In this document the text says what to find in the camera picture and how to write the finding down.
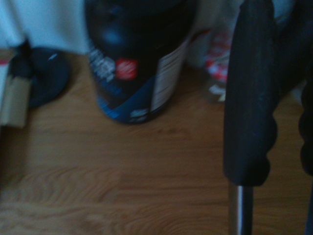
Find steel tongs with black tips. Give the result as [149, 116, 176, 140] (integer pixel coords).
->
[223, 0, 313, 235]

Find black tub with blue label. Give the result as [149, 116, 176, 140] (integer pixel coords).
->
[84, 0, 198, 125]

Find white container with red stripe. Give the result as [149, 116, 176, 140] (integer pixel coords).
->
[186, 28, 212, 69]

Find red and white package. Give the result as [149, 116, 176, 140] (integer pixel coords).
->
[204, 31, 233, 80]

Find black round stand base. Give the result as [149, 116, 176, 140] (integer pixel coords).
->
[15, 41, 69, 108]

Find brown cardboard box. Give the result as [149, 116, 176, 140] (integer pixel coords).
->
[0, 48, 31, 129]

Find white cloth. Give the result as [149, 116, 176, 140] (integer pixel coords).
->
[0, 0, 89, 55]

